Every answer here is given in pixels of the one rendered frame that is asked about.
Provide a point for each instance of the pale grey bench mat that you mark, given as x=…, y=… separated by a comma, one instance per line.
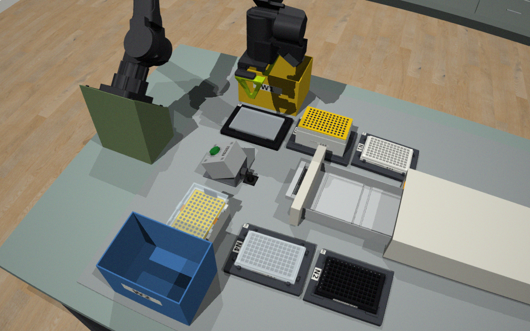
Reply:
x=418, y=300

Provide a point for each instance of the blue open-top bin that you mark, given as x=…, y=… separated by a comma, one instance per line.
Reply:
x=160, y=267

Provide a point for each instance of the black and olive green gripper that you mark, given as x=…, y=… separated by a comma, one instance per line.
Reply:
x=246, y=61

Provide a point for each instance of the yellow open-top bin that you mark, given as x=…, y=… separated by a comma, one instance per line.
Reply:
x=285, y=89

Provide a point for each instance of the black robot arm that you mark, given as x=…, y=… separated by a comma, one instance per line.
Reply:
x=145, y=43

